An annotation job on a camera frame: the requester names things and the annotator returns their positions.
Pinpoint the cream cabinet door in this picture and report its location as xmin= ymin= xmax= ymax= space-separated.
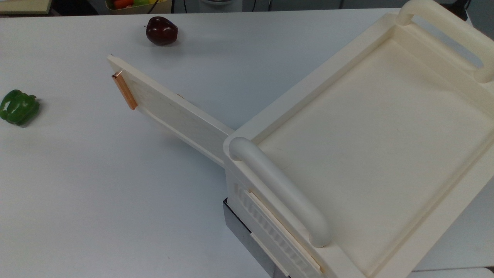
xmin=107 ymin=54 xmax=235 ymax=168

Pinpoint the cream plastic cabinet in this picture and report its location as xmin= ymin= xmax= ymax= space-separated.
xmin=223 ymin=0 xmax=494 ymax=278

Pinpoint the dark red apple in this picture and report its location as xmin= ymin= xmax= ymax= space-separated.
xmin=145 ymin=16 xmax=179 ymax=46

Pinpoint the box of toy vegetables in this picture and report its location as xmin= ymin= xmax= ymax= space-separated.
xmin=105 ymin=0 xmax=173 ymax=15

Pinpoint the green bell pepper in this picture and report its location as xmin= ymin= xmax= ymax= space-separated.
xmin=0 ymin=90 xmax=41 ymax=126

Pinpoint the beige board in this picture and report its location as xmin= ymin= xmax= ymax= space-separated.
xmin=0 ymin=0 xmax=53 ymax=15

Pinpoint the cream cabinet carry handle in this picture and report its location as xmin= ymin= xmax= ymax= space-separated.
xmin=229 ymin=137 xmax=332 ymax=248
xmin=397 ymin=0 xmax=494 ymax=83

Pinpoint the copper door handle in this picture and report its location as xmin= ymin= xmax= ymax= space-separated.
xmin=112 ymin=70 xmax=138 ymax=111

